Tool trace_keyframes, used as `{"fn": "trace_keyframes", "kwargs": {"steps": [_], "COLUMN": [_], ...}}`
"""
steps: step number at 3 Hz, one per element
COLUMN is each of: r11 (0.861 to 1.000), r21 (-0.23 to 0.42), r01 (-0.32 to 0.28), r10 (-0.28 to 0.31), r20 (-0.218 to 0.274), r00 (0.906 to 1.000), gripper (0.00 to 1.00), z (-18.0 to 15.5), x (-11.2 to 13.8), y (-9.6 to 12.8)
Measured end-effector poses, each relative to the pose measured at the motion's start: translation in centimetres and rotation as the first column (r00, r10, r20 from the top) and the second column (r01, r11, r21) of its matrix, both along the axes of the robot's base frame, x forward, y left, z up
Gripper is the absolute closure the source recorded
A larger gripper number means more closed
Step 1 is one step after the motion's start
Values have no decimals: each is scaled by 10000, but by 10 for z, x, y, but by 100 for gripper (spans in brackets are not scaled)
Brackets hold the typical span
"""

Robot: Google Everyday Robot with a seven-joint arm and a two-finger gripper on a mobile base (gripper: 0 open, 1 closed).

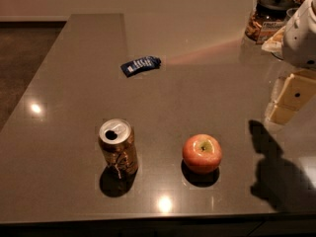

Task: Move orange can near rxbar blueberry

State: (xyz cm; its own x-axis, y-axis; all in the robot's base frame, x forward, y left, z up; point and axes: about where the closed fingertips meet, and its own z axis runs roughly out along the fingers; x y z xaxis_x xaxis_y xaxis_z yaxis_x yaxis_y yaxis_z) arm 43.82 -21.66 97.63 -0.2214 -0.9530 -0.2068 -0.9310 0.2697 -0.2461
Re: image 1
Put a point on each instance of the orange soda can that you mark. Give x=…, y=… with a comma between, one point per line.
x=116, y=139

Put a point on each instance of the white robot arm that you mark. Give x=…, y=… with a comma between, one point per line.
x=298, y=44

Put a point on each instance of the white snack packet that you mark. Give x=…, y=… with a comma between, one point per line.
x=274, y=43

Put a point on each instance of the blue rxbar blueberry wrapper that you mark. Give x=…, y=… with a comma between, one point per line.
x=141, y=64

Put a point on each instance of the red apple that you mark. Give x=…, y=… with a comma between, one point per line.
x=202, y=154

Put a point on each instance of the snack jar with black lid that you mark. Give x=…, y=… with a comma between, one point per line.
x=266, y=19

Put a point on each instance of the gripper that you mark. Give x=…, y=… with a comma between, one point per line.
x=300, y=41

